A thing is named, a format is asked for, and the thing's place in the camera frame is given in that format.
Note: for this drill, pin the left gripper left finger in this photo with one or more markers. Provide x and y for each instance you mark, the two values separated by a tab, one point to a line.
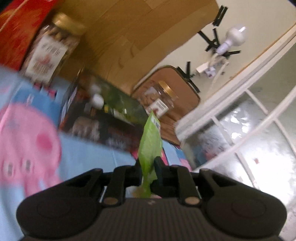
70	207

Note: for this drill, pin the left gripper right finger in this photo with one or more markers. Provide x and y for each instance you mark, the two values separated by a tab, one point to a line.
230	206

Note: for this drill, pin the green snack packet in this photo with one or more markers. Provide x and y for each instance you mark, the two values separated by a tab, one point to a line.
150	147

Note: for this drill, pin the peppa pig blue sheet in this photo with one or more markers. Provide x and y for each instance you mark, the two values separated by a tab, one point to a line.
75	157

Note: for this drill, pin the black wool product box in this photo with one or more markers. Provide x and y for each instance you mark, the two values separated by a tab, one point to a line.
98	112

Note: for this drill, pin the brown seat cushion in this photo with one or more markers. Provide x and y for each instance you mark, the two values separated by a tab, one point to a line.
187	99

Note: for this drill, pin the large cardboard sheet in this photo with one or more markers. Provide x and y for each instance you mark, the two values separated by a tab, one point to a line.
124	40

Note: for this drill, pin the nut jar gold lid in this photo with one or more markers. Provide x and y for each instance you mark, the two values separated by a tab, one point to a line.
52	46

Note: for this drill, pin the red gift box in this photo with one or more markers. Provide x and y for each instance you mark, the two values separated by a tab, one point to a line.
20	21

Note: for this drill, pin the white window frame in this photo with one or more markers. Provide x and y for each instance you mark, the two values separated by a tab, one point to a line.
247	131

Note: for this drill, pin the white wall plug adapter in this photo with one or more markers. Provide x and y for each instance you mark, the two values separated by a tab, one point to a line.
209	71

